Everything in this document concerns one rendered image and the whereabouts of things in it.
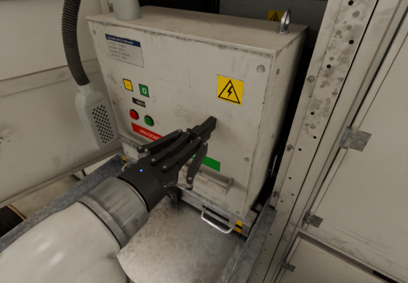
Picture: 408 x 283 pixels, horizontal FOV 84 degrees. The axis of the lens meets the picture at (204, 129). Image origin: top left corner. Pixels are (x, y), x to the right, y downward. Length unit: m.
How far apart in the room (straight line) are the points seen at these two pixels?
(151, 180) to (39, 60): 0.59
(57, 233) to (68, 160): 0.72
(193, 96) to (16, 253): 0.38
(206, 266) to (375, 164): 0.48
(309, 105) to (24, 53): 0.77
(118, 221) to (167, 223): 0.46
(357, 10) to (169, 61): 0.35
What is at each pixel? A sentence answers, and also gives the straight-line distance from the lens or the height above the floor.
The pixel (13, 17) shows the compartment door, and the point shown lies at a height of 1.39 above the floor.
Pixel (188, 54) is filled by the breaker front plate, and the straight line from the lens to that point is 0.47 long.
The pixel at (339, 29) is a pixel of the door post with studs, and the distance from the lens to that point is 0.50.
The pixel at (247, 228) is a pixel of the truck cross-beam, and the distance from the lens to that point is 0.70.
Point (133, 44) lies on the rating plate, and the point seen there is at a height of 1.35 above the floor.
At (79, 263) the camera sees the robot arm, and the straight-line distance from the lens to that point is 0.32.
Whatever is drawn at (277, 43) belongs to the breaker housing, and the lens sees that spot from 0.44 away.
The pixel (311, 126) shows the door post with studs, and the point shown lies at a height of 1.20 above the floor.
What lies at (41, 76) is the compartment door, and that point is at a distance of 0.84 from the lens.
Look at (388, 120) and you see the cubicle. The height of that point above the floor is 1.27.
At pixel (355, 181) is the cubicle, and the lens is 0.63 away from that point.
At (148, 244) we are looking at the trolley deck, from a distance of 0.76.
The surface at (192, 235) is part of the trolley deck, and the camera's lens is 0.75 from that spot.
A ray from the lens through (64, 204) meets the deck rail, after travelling 0.90.
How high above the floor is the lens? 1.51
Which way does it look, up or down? 37 degrees down
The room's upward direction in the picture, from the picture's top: straight up
